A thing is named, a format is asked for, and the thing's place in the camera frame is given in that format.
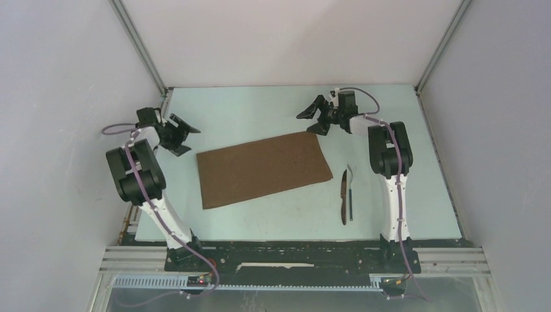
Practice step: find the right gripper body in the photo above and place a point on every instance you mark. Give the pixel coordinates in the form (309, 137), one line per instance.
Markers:
(329, 114)

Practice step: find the right controller board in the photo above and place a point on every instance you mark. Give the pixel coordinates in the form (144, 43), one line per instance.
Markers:
(393, 282)

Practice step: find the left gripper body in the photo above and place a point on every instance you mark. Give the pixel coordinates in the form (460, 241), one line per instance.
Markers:
(174, 136)

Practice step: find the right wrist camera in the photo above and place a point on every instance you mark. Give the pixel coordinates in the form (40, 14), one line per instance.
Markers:
(344, 101)

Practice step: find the left controller board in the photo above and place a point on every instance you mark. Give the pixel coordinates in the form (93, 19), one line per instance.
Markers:
(198, 281)

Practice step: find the left aluminium frame post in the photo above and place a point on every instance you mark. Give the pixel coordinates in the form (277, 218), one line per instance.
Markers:
(136, 40)

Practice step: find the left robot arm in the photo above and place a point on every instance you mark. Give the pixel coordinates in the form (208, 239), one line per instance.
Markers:
(139, 179)

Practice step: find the white cable duct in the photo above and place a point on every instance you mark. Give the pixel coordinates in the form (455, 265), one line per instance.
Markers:
(178, 283)

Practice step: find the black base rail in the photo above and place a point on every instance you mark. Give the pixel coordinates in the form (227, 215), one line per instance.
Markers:
(316, 263)

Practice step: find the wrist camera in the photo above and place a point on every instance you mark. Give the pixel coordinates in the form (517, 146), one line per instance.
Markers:
(344, 101)
(148, 117)

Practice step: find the aluminium frame post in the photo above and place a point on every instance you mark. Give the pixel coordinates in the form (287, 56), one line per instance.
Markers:
(443, 44)
(136, 40)

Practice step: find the brown cloth napkin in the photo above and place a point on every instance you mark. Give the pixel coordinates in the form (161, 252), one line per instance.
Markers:
(255, 169)

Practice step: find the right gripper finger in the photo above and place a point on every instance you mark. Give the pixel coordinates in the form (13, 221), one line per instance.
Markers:
(319, 128)
(317, 105)

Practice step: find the right aluminium frame post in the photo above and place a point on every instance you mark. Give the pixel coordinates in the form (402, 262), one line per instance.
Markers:
(443, 44)

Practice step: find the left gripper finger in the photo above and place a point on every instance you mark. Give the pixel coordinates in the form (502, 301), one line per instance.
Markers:
(178, 150)
(182, 125)

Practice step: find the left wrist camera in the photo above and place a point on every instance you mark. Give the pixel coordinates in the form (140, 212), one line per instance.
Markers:
(148, 117)

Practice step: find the controller board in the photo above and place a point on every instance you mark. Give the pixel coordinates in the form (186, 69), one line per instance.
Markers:
(393, 282)
(198, 281)

